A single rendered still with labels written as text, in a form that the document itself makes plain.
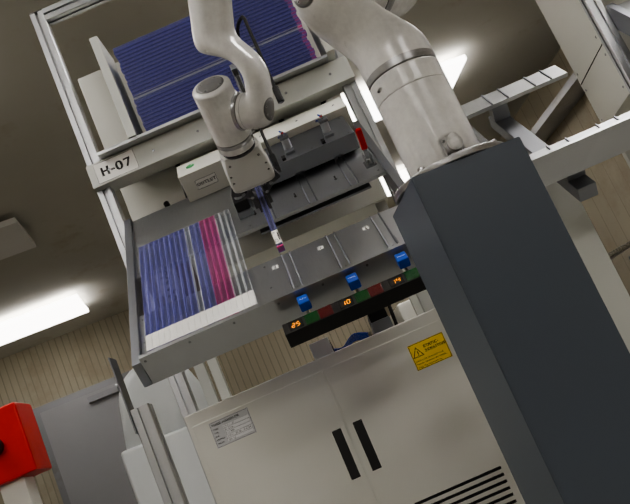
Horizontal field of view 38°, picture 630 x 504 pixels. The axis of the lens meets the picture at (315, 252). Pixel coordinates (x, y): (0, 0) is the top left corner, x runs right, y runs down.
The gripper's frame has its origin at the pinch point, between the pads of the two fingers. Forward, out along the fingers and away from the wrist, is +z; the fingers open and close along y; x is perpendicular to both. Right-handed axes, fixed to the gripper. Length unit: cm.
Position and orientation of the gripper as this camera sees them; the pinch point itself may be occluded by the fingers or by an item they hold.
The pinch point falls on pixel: (262, 200)
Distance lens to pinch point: 207.2
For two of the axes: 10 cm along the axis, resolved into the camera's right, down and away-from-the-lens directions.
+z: 3.0, 7.1, 6.3
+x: 2.6, 5.7, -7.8
